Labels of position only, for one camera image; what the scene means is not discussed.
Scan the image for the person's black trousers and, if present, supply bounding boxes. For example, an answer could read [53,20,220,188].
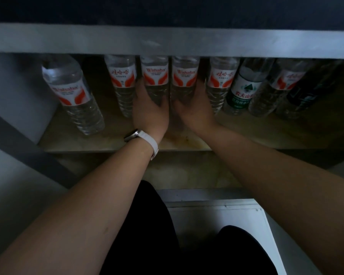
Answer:
[100,180,279,275]

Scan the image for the person's left hand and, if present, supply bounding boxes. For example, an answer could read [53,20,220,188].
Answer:
[132,78,170,141]

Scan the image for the stained yellowish shelf board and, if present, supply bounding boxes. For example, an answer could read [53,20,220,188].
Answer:
[38,58,344,154]

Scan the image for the grey metal shelf board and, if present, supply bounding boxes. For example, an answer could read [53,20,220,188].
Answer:
[0,23,344,59]

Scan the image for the green label water bottle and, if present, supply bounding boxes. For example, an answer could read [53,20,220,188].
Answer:
[222,58,276,116]

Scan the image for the dark label water bottle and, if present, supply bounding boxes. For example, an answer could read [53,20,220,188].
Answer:
[276,60,344,121]

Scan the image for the person's right hand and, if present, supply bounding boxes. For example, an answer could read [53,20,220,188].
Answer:
[171,80,219,137]

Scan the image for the white step platform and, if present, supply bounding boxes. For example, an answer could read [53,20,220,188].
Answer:
[156,188,323,275]

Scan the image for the clear red label water bottle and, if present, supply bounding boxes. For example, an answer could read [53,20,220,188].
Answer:
[171,56,200,105]
[140,56,170,108]

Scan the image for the person's left forearm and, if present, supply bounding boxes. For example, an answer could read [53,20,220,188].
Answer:
[0,135,159,275]

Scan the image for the white smartwatch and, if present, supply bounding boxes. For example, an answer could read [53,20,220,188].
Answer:
[123,128,160,161]

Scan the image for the person's right forearm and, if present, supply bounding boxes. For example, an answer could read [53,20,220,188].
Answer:
[193,124,344,275]

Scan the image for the dark grey diagonal frame bar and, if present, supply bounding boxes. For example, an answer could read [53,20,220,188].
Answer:
[0,107,81,190]

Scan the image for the row of red print bottles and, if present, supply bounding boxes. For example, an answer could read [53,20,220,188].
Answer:
[41,54,314,137]

